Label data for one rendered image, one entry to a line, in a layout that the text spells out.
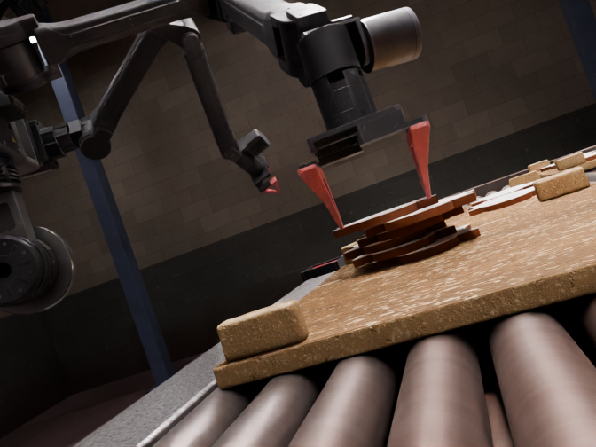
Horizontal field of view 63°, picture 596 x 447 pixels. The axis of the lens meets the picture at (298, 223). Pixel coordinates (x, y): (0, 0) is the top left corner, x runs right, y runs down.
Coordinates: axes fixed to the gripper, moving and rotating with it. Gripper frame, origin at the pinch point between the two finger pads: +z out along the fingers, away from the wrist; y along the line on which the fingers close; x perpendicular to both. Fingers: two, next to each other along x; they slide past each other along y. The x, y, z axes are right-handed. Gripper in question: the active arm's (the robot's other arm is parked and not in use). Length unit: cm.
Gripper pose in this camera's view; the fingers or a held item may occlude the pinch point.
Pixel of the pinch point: (382, 206)
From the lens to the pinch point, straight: 53.2
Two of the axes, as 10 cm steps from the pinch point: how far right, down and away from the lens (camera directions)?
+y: 9.3, -3.3, -1.6
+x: 1.6, -0.2, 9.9
